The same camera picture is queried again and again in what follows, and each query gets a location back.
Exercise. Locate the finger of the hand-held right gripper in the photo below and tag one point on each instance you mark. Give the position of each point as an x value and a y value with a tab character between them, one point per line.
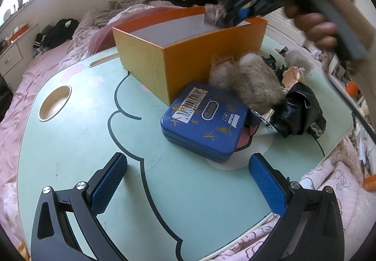
258	7
229	8

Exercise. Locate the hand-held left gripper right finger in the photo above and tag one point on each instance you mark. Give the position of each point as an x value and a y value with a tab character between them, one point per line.
267	187

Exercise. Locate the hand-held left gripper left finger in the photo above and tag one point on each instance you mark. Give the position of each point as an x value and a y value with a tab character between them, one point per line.
108	181

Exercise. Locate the small purple foil packet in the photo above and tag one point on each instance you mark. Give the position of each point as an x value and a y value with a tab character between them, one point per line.
213	16

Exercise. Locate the grey fur pompom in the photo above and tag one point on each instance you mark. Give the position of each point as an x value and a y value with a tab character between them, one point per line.
258	82

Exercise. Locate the doll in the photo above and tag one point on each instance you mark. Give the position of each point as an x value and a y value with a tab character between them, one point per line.
299	111

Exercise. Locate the blue metal tin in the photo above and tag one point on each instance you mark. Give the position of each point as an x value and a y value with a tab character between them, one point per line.
205	132

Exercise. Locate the orange cardboard box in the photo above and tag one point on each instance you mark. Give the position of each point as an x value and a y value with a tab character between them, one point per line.
141	55

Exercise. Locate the mint green cartoon desktop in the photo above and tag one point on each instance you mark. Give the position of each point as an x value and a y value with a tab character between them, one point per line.
73	137

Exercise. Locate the person's right hand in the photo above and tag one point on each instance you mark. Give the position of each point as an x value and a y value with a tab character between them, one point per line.
317	26

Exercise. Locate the white louvered door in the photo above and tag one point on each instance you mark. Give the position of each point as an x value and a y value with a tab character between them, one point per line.
282	26

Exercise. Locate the tan furry plush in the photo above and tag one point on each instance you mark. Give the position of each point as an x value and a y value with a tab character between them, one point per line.
223	73

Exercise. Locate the pink floral quilt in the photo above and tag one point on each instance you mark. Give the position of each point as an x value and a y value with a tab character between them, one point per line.
337	190

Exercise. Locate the beige crumpled clothes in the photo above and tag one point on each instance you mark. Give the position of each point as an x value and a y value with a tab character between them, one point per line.
132	2

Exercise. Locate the pink blanket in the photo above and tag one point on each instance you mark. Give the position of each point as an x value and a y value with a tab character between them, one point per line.
17	102

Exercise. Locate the orange container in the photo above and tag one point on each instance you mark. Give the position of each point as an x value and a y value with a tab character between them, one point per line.
351	89

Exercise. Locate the dark pink pillow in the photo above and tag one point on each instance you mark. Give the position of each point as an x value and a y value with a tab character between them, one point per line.
102	39

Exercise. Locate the white nightstand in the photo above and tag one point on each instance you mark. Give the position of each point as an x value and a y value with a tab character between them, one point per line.
11	58

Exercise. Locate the black white striped clothes pile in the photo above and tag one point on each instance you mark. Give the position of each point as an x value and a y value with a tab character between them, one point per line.
55	32

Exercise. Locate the small orange box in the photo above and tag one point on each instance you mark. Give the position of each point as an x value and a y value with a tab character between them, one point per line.
17	33

